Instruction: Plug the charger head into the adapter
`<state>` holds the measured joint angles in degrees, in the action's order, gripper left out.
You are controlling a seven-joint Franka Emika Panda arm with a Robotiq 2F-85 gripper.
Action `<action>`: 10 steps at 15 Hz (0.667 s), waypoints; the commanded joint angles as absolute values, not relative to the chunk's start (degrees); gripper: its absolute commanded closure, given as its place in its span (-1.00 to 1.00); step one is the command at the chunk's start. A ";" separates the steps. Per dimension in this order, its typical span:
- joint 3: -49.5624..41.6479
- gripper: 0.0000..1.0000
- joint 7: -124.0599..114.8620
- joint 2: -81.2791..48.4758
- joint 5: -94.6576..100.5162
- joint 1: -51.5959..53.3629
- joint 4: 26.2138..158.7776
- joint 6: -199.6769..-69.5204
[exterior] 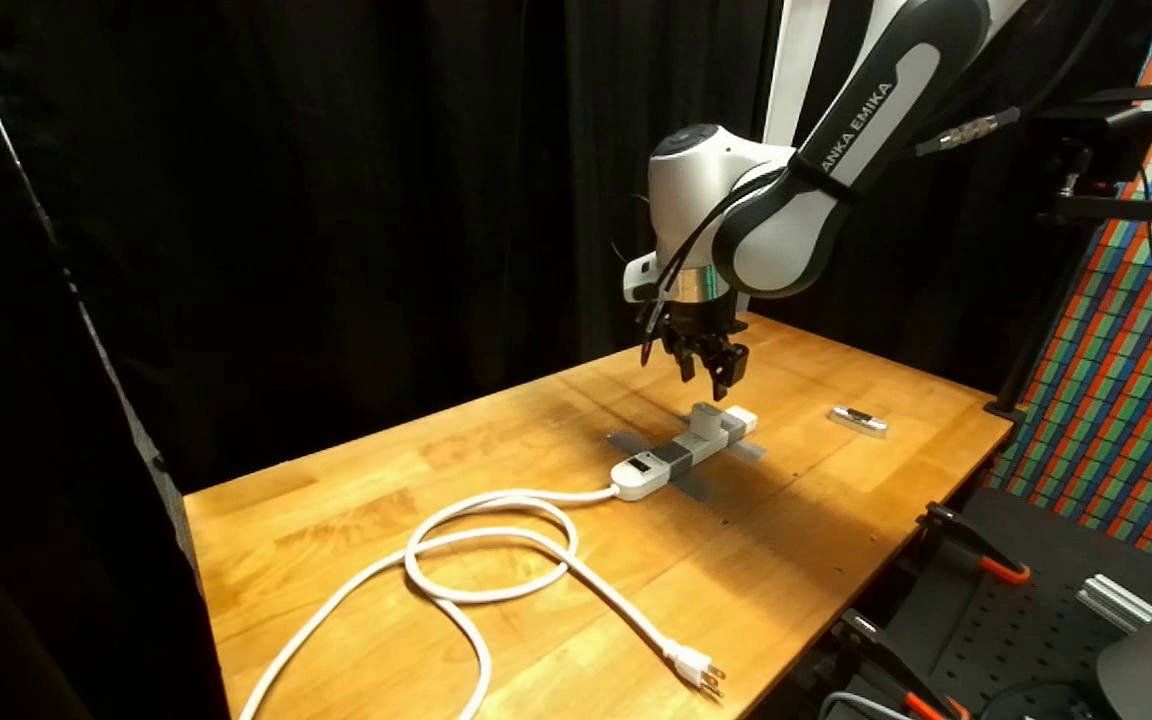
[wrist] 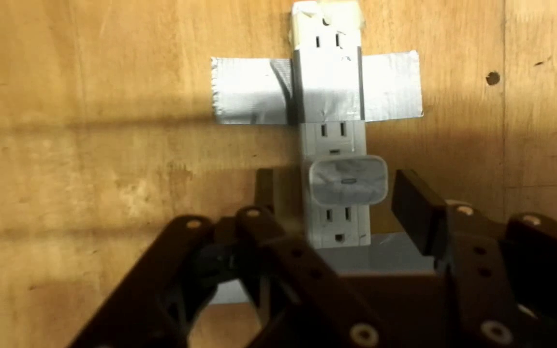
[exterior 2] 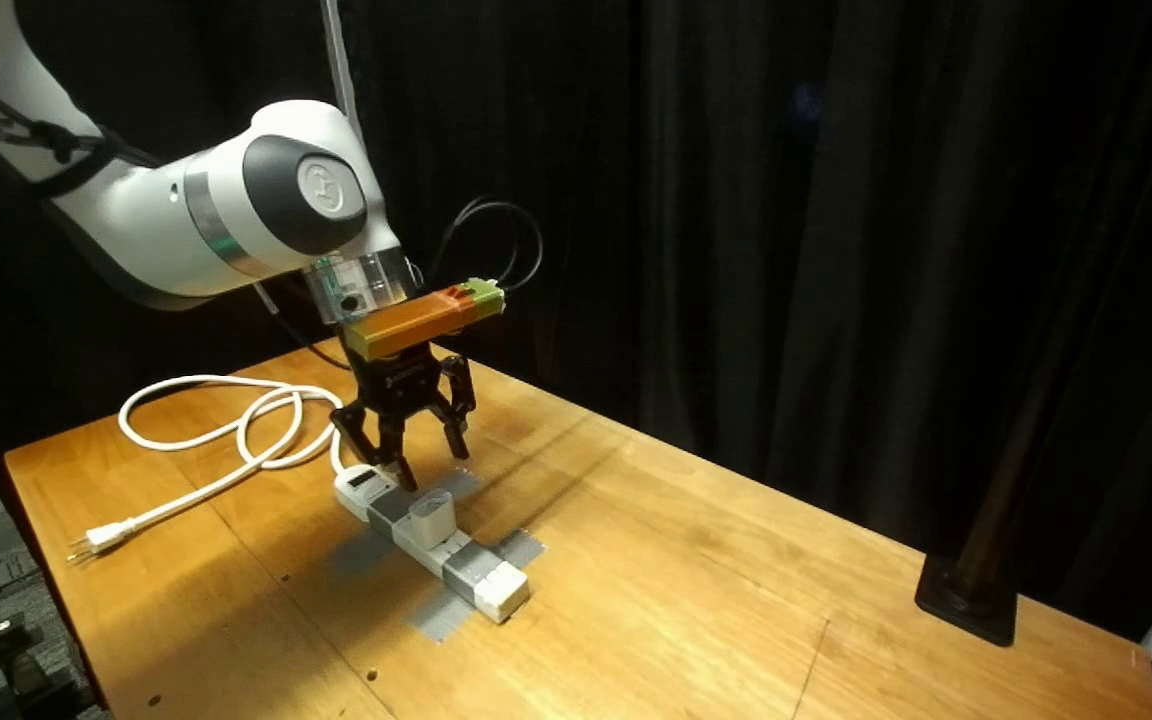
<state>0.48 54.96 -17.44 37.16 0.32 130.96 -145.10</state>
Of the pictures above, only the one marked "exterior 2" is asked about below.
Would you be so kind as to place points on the grey duct tape strip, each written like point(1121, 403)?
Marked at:
point(390, 506)

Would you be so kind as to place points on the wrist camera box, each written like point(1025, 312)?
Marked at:
point(423, 316)

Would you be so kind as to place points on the black pole with base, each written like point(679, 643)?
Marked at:
point(965, 600)

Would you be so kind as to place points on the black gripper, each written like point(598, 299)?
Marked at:
point(406, 381)

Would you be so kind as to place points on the light grey frame pole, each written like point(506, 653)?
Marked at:
point(336, 54)

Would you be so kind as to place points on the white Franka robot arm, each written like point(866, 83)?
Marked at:
point(201, 212)

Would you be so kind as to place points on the black curtain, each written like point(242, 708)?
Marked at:
point(739, 201)

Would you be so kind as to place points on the white charger head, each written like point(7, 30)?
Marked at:
point(431, 523)

